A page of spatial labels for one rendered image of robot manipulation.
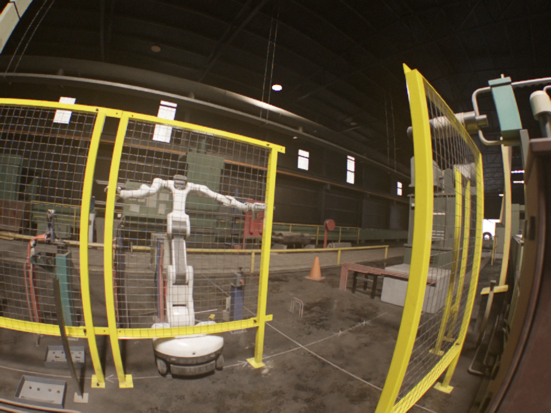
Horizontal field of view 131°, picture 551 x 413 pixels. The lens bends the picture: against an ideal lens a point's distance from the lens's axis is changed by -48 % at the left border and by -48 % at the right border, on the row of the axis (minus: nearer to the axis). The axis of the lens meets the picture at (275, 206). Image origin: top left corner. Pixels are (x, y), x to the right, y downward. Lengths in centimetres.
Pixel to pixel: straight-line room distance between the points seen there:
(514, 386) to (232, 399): 168
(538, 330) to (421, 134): 69
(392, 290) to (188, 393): 330
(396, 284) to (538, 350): 384
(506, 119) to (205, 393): 276
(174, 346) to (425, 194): 168
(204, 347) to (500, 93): 274
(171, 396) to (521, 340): 179
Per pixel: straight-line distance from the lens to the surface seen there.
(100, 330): 180
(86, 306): 168
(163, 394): 186
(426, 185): 79
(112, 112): 170
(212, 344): 185
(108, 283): 161
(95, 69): 1098
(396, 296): 410
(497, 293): 333
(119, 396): 187
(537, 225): 26
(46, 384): 205
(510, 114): 194
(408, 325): 85
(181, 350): 179
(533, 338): 29
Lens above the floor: 124
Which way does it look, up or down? 3 degrees up
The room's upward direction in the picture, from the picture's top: 4 degrees clockwise
